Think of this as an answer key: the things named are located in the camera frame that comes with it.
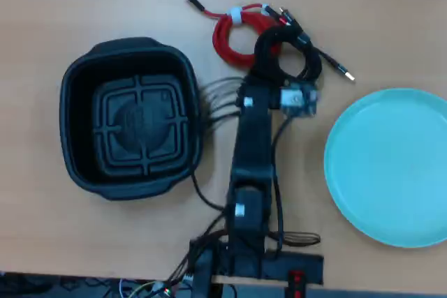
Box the coloured wire tangle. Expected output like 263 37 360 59
115 278 175 298

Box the light blue plate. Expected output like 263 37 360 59
323 87 447 248

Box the black charging cable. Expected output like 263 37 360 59
254 15 356 83

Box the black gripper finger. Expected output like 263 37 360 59
250 31 279 80

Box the black square bowl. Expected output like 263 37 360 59
58 36 205 202

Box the black camera cable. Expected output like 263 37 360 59
270 116 296 253

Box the red and black clamp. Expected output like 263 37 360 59
284 269 309 298

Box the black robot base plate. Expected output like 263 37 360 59
189 237 324 287

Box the red charging cable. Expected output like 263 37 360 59
177 0 295 69

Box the brown cable loop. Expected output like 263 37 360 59
275 231 321 247

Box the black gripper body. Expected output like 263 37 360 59
236 73 284 111

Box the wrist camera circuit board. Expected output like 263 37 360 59
279 82 320 118

